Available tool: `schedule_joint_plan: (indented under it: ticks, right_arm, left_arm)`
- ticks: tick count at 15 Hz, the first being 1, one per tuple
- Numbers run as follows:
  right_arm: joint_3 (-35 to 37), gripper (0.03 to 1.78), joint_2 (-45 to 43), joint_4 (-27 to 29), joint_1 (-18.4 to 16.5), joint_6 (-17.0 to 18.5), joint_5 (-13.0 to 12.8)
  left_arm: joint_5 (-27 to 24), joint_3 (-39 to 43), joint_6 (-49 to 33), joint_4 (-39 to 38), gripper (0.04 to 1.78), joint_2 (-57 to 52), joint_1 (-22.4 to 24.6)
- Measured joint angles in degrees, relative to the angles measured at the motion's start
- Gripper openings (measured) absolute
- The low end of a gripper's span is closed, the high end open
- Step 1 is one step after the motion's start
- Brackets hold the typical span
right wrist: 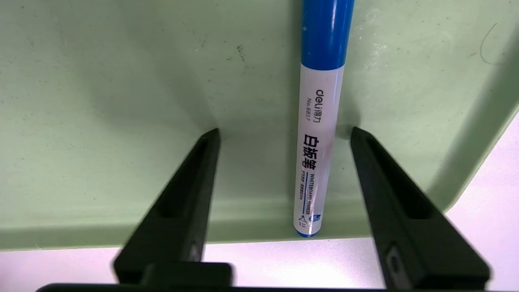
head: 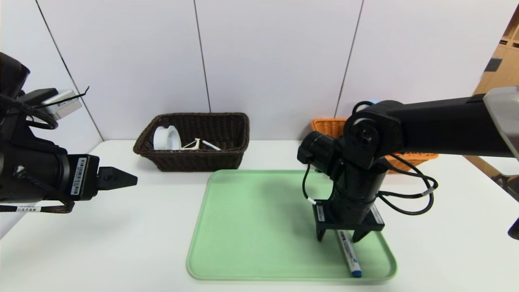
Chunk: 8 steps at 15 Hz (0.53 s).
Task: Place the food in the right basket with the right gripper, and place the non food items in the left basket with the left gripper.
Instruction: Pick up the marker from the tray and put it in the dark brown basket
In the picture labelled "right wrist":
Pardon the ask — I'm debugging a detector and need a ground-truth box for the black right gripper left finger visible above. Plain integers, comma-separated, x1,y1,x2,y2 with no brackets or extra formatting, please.
113,128,234,287

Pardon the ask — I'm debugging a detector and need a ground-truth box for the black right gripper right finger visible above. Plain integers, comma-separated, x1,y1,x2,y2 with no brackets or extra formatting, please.
350,127,491,290

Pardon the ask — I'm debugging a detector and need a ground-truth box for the white marker blue cap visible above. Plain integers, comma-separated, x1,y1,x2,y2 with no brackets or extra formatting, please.
293,0,356,238

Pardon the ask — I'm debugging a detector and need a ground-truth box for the light green plastic tray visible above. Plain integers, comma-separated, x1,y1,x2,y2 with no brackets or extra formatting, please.
0,0,519,251

